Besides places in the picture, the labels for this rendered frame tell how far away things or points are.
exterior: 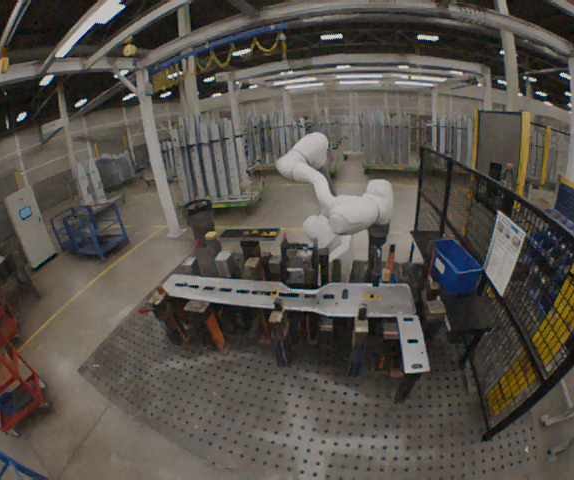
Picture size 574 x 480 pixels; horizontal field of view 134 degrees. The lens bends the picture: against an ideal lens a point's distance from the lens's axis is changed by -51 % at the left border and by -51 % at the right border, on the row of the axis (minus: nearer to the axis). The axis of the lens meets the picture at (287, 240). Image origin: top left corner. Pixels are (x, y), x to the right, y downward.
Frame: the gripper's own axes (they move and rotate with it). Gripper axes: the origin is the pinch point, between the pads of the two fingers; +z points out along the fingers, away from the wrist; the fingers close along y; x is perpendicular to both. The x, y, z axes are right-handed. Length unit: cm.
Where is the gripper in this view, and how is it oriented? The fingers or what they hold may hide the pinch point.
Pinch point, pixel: (374, 274)
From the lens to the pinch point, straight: 109.1
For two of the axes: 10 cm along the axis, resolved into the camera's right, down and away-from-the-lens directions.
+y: -2.1, 4.8, -8.5
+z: 1.1, 8.8, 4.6
